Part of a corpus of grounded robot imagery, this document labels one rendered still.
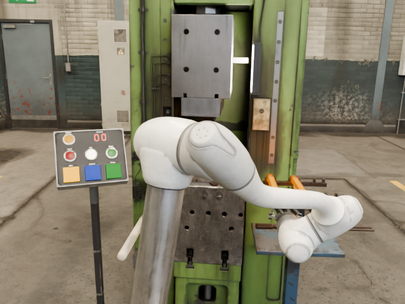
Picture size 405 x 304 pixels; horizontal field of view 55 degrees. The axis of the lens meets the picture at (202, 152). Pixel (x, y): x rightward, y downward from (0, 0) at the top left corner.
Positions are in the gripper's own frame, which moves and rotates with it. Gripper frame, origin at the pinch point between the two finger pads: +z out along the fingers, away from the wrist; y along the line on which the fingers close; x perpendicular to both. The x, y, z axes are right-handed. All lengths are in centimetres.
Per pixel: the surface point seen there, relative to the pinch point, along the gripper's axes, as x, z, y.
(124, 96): -23, 559, -207
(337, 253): -26.1, 8.1, 28.3
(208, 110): 32, 43, -33
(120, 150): 12, 36, -77
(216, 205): -16.9, 36.6, -27.2
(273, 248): -26.1, 10.2, 0.2
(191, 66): 54, 43, -41
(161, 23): 75, 59, -59
